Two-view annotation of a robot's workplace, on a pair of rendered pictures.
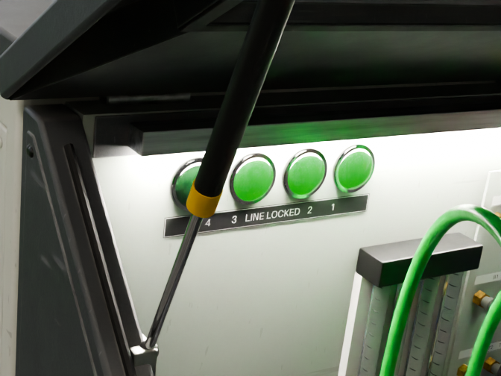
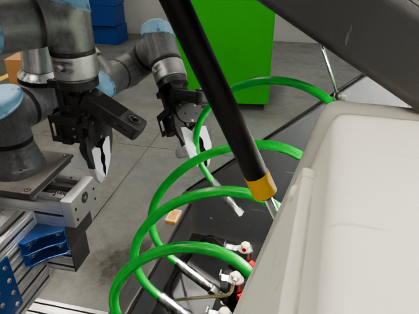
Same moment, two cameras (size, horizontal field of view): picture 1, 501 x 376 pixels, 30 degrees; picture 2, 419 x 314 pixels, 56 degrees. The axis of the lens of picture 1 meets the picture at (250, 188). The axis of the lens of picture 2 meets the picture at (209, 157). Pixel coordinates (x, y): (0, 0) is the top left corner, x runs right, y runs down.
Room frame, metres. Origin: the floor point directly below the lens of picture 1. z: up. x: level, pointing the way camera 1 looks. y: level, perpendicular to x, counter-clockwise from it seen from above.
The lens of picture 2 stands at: (1.07, -0.69, 1.63)
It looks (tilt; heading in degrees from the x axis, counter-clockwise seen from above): 30 degrees down; 141
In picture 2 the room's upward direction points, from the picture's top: straight up
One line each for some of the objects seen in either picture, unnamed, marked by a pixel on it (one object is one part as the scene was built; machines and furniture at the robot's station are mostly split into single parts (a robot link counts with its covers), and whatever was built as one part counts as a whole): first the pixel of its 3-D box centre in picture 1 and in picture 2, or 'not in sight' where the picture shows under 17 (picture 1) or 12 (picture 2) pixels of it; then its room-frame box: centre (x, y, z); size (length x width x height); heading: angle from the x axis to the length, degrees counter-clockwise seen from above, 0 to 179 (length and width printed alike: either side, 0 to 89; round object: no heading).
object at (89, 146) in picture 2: not in sight; (90, 146); (0.44, -0.46, 1.29); 0.05 x 0.02 x 0.09; 124
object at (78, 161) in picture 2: not in sight; (85, 164); (0.42, -0.46, 1.24); 0.06 x 0.03 x 0.09; 34
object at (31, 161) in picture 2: not in sight; (14, 152); (-0.04, -0.50, 1.09); 0.15 x 0.15 x 0.10
